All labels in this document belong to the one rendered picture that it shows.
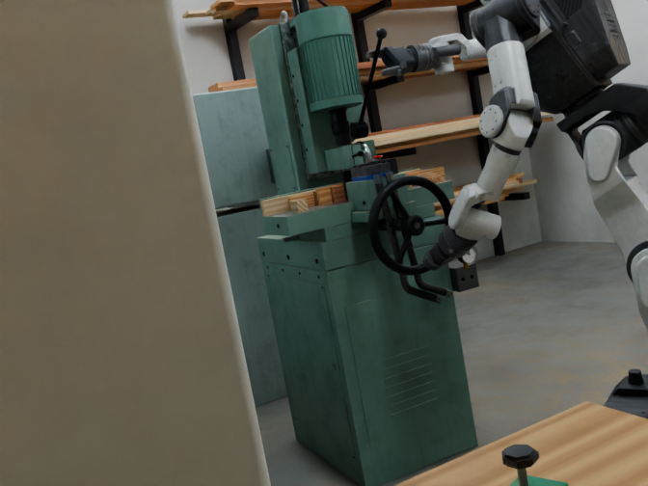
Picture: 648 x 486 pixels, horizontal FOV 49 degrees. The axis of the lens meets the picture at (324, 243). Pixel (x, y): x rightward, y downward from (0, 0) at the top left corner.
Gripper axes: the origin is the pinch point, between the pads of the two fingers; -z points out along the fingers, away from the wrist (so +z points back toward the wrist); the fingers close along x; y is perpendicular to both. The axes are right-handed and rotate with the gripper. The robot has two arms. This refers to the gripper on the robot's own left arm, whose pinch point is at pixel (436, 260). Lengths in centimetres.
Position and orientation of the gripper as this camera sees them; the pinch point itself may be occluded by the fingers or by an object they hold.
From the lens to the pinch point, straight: 202.0
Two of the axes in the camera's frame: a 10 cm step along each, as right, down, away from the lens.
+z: 2.7, -4.6, -8.5
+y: -5.6, -7.9, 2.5
